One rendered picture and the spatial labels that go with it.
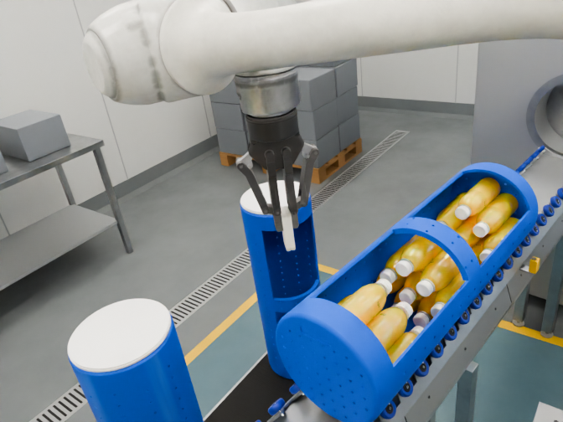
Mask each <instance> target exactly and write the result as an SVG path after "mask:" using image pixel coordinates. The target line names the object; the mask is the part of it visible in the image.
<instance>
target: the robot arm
mask: <svg viewBox="0 0 563 422"><path fill-rule="evenodd" d="M512 39H563V0H314V1H310V2H305V3H298V4H296V0H133V1H130V2H127V3H122V4H119V5H116V6H115V7H114V8H111V9H109V10H107V11H106V12H104V13H103V14H102V15H100V16H99V17H98V18H96V19H95V20H94V21H93V22H92V23H91V24H90V25H89V26H88V28H87V30H86V35H85V37H84V38H83V42H82V52H83V57H84V61H85V66H86V68H87V70H88V73H89V75H90V77H91V79H92V81H93V83H94V85H95V86H96V88H97V89H98V90H99V91H100V92H101V93H102V94H103V95H106V96H108V97H109V98H110V99H112V100H113V101H115V102H118V103H122V104H128V105H151V104H154V103H158V102H162V101H165V102H168V103H169V102H174V101H178V100H184V99H188V98H192V97H196V96H201V95H212V94H215V93H217V92H219V91H221V90H223V89H224V88H225V87H226V86H227V85H228V84H229V83H230V82H231V81H232V80H233V78H234V82H235V88H236V93H237V95H238V96H239V99H240V108H241V111H242V112H243V113H245V114H246V116H245V118H246V123H247V128H248V133H249V139H250V142H249V145H248V148H247V149H248V152H247V153H246V154H245V155H244V156H243V157H237V158H236V160H235V161H236V166H237V168H238V169H239V170H240V171H241V172H242V173H243V174H244V175H245V176H246V179H247V181H248V183H249V184H250V186H251V190H252V192H253V193H254V195H255V197H256V201H257V202H258V204H259V206H260V208H261V212H262V213H263V214H272V215H273V218H274V223H275V227H276V231H277V232H281V231H282V235H283V241H284V245H285V247H286V250H287V251H291V250H295V249H296V247H295V241H294V234H293V229H296V228H298V226H299V223H298V216H297V213H298V209H300V208H301V207H307V205H308V199H309V193H310V187H311V181H312V170H313V165H314V163H315V161H316V159H317V157H318V155H319V150H318V149H317V147H316V146H315V145H314V144H307V143H306V142H304V140H303V139H302V137H301V136H300V133H299V125H298V118H297V108H296V106H298V105H299V103H300V101H301V96H300V89H299V80H298V66H299V65H306V64H319V63H325V62H332V61H339V60H345V59H357V58H364V57H370V56H377V55H384V54H396V53H403V52H410V51H416V50H423V49H435V48H441V47H448V46H455V45H462V44H475V43H483V42H491V41H501V40H512ZM301 150H302V155H303V159H302V170H301V177H300V183H299V189H298V195H297V198H296V193H295V186H294V180H293V170H292V164H293V163H294V162H295V161H296V159H297V157H298V155H299V153H300V152H301ZM252 158H253V159H254V160H255V161H256V162H257V163H259V164H260V165H261V166H262V167H263V168H264V169H266V174H267V180H268V186H269V192H270V197H271V203H268V202H267V201H266V199H265V197H264V195H263V192H262V191H261V188H260V185H259V183H258V182H257V180H256V176H255V174H254V173H253V171H252V167H253V164H252V161H251V160H252ZM279 168H282V171H283V177H284V183H285V189H286V196H287V205H288V206H284V207H281V205H280V199H279V192H278V186H277V180H276V170H277V169H279Z"/></svg>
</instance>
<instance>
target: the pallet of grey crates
mask: <svg viewBox="0 0 563 422"><path fill-rule="evenodd" d="M298 80H299V89H300V96H301V101H300V103H299V105H298V106H296V108H297V118H298V125H299V133H300V136H301V137H302V139H303V140H304V142H306V143H307V144H314V145H315V146H316V147H317V149H318V150H319V155H318V157H317V159H316V161H315V163H314V165H313V170H312V181H311V183H317V184H320V183H322V182H323V181H324V180H326V179H327V178H329V177H330V176H331V175H332V174H334V173H335V172H337V171H338V170H339V169H340V168H341V167H342V166H344V165H345V164H346V163H347V162H349V161H350V160H352V159H353V158H354V157H356V156H357V155H358V154H360V153H361V152H362V140H361V138H360V129H359V113H358V112H359V107H358V90H357V86H356V85H358V76H357V59H345V60H339V61H332V62H325V63H319V64H306V65H299V66H298ZM209 98H210V101H211V102H210V103H211V107H212V111H213V116H214V123H215V127H216V131H217V136H218V141H219V145H220V161H221V165H223V166H230V165H232V164H234V163H235V162H236V161H235V160H236V158H237V157H243V156H244V155H245V154H246V153H247V152H248V149H247V148H248V145H249V142H250V139H249V133H248V128H247V123H246V118H245V116H246V114H245V113H243V112H242V111H241V108H240V99H239V96H238V95H237V93H236V88H235V82H234V78H233V80H232V81H231V82H230V83H229V84H228V85H227V86H226V87H225V88H224V89H223V90H221V91H219V92H217V93H215V94H212V95H209ZM302 159H303V155H302V150H301V152H300V153H299V155H298V157H297V159H296V161H295V162H294V163H293V164H292V167H296V168H302Z"/></svg>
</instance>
